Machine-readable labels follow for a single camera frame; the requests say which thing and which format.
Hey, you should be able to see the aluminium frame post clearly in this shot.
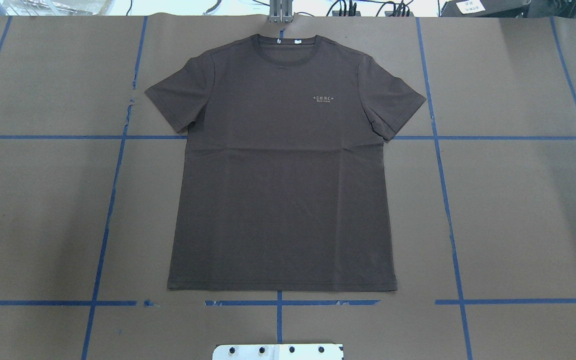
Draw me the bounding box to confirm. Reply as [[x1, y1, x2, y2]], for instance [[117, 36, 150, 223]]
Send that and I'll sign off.
[[268, 0, 294, 24]]

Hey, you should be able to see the dark brown t-shirt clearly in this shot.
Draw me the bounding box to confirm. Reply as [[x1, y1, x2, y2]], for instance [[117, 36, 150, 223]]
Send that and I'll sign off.
[[144, 34, 426, 292]]

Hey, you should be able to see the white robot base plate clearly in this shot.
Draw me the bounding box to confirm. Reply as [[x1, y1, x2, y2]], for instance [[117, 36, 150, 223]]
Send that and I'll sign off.
[[212, 343, 345, 360]]

